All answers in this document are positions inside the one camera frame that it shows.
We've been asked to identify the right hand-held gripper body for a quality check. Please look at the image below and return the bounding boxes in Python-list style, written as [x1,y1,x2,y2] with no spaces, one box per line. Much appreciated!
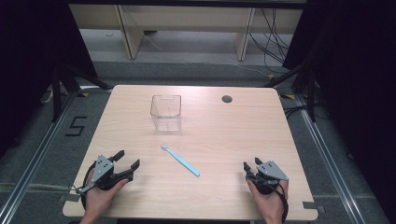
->
[245,160,290,196]

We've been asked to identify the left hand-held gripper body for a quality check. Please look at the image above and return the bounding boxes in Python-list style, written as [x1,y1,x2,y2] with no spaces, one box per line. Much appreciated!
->
[78,154,135,195]

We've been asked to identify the light blue toothbrush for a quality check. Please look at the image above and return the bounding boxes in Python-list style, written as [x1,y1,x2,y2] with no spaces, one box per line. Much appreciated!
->
[160,142,201,178]

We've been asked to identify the clear plastic square cup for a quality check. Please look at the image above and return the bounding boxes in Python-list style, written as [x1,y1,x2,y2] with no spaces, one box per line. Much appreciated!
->
[149,94,183,133]

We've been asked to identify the person's right hand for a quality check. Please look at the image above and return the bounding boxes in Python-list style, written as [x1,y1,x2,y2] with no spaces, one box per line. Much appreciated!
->
[246,178,290,224]

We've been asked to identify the person's left hand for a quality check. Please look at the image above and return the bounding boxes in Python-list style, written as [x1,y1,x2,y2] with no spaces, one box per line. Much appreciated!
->
[81,169,130,224]

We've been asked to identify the grey tape piece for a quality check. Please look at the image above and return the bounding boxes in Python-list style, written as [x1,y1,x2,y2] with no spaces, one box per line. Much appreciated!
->
[303,201,327,215]
[58,193,81,203]

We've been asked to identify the black metal stand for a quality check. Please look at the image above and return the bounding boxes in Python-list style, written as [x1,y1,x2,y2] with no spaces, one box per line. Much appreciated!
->
[262,57,318,123]
[50,61,114,123]

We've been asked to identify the black curtain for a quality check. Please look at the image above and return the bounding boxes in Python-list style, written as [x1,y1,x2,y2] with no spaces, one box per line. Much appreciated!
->
[282,0,396,216]
[0,0,98,158]

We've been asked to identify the beige wooden desk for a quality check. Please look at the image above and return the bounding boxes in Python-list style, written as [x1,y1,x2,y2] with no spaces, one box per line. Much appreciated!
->
[68,3,304,62]

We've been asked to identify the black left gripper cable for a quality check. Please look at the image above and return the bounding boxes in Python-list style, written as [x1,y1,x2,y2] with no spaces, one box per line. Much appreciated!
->
[79,161,98,210]

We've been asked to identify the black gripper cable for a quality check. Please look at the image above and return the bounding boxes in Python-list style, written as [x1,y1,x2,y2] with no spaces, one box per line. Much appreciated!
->
[262,176,290,224]
[79,161,98,210]

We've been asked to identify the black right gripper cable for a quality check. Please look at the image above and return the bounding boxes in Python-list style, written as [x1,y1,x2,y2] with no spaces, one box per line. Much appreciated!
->
[262,176,290,224]

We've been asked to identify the metal floor rail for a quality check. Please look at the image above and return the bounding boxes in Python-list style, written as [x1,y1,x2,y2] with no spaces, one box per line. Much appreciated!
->
[0,88,113,224]
[279,92,368,224]

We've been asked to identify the white floor cable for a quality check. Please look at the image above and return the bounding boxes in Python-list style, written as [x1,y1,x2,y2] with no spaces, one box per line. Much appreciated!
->
[232,63,273,77]

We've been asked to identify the black hanging cables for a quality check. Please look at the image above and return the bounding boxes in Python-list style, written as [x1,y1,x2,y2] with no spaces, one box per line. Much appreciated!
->
[248,7,295,75]

